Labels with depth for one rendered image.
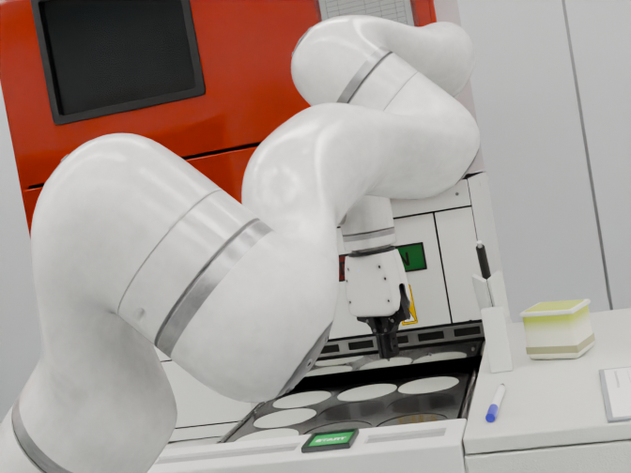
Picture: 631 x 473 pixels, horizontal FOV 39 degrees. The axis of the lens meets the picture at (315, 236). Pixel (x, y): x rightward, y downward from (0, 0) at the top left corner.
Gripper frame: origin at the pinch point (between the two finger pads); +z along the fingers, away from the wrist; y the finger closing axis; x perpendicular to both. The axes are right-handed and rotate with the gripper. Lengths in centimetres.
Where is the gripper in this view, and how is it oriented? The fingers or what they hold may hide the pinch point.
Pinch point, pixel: (388, 344)
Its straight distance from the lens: 144.1
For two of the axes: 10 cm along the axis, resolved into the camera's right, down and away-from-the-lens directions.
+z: 1.7, 9.8, 0.5
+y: 6.8, -0.8, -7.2
